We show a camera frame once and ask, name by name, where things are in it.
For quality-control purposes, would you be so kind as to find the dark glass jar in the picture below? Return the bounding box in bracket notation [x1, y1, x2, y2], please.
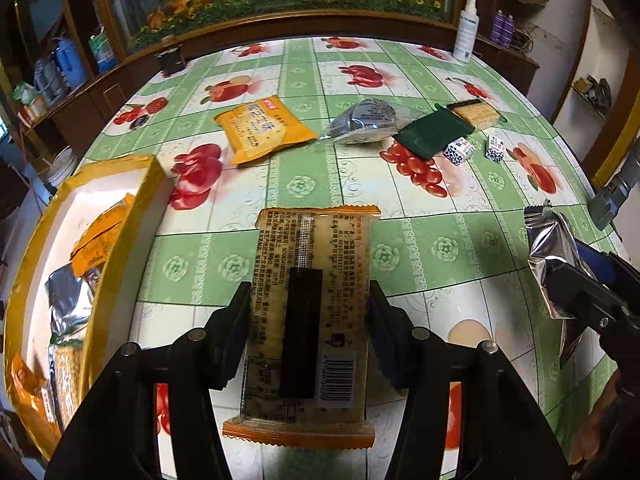
[156, 47, 187, 77]

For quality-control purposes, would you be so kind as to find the white plastic bucket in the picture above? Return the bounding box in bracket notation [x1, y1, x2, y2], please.
[47, 146, 78, 188]

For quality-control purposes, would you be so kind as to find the blue thermos jug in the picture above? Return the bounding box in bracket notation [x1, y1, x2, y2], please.
[54, 35, 85, 88]

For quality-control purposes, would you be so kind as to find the tangled wire coil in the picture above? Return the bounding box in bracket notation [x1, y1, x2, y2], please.
[512, 25, 538, 53]

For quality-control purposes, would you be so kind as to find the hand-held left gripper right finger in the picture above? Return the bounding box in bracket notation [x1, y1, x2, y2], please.
[367, 280, 573, 480]

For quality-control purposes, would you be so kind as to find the grey thermos jug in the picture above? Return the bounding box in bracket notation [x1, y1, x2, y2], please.
[34, 57, 61, 103]

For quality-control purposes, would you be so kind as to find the yellow cardboard box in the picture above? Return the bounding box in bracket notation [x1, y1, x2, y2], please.
[4, 155, 173, 461]

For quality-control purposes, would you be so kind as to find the white spray bottle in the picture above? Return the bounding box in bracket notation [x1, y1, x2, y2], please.
[452, 0, 480, 63]

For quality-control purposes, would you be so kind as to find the small orange twisted packet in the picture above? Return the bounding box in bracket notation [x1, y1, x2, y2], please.
[10, 355, 61, 441]

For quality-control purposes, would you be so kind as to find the green fruit print tablecloth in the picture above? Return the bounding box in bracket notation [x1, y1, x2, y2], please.
[30, 35, 626, 480]

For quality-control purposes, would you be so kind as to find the green white bag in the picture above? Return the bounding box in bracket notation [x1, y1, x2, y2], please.
[12, 82, 38, 111]

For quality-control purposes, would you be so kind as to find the yellow orange carton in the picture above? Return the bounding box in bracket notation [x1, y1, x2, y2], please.
[20, 99, 48, 122]

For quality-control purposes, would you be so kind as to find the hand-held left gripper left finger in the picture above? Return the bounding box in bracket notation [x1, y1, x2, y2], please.
[45, 280, 253, 480]

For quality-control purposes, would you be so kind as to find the dark green snack packet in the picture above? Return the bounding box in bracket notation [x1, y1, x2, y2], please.
[393, 106, 473, 161]

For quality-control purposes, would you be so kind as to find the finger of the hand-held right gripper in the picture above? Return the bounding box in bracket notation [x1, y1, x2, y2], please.
[574, 239, 640, 306]
[545, 260, 632, 333]

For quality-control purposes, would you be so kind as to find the green-ended cracker packet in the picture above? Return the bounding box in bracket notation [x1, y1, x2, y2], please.
[446, 100, 506, 128]
[50, 342, 83, 426]

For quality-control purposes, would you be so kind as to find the silver foil snack packet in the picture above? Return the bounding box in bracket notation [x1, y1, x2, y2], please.
[45, 265, 101, 346]
[523, 199, 586, 361]

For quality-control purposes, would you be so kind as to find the orange square snack packet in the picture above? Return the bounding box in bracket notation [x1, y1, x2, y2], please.
[214, 95, 319, 166]

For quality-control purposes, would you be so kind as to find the orange-ended clear cracker packet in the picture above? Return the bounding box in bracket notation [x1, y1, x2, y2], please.
[222, 205, 382, 448]

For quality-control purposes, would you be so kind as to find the clear plastic pastry packet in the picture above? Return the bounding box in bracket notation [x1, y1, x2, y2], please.
[320, 99, 401, 145]

